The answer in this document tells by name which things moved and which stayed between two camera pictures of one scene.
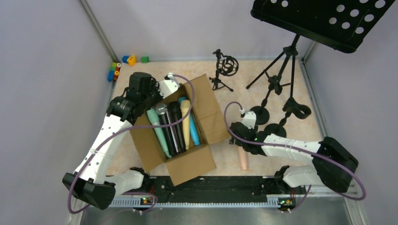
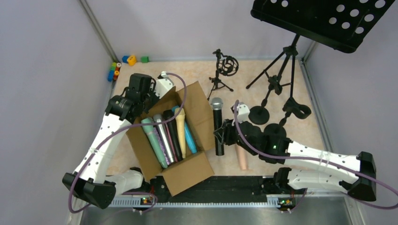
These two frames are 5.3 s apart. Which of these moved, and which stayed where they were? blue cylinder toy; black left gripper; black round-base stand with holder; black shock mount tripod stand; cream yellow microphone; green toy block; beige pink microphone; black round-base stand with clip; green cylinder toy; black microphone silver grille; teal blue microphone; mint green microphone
Moved: cream yellow microphone; mint green microphone; black microphone silver grille; teal blue microphone
Stayed: blue cylinder toy; beige pink microphone; black left gripper; green cylinder toy; black round-base stand with clip; black shock mount tripod stand; black round-base stand with holder; green toy block
